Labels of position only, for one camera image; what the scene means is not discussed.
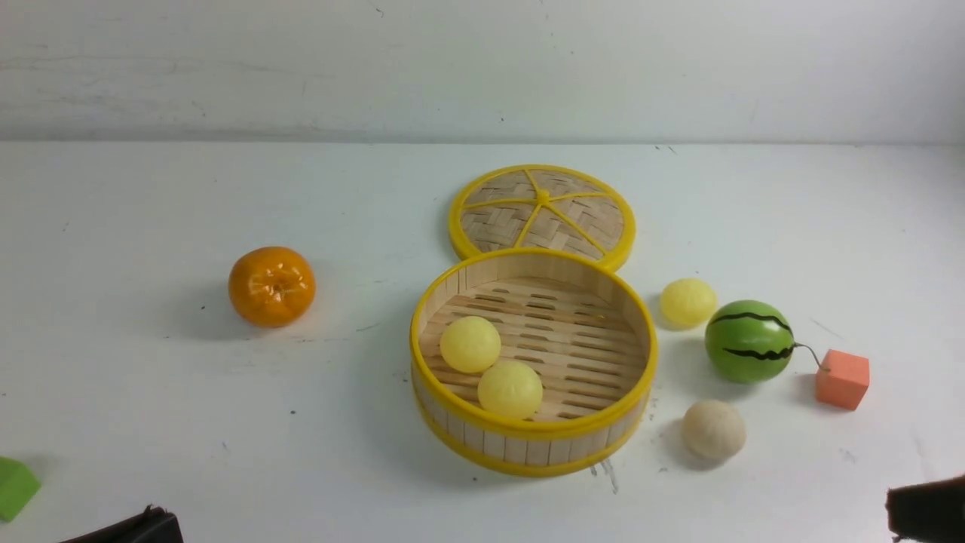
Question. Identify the green block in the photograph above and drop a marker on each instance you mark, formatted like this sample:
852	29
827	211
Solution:
19	485

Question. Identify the bamboo steamer tray yellow rim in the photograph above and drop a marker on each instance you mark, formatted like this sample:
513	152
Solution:
581	328

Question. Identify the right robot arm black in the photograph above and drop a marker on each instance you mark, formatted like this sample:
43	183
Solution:
927	512

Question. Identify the orange foam cube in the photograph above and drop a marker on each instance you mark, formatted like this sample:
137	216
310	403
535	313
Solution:
842	379

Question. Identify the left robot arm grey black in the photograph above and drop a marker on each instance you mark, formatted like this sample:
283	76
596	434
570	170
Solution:
152	525

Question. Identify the beige white bun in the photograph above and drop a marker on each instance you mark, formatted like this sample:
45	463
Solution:
713	430

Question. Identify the yellow bun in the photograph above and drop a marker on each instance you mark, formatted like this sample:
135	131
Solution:
687	303
470	344
511	389

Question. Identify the green toy watermelon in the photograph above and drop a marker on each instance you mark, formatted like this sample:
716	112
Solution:
749	341

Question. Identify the woven bamboo steamer lid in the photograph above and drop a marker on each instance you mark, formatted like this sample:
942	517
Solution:
542	206

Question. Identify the orange toy tangerine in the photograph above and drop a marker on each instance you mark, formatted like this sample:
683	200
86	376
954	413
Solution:
271	287

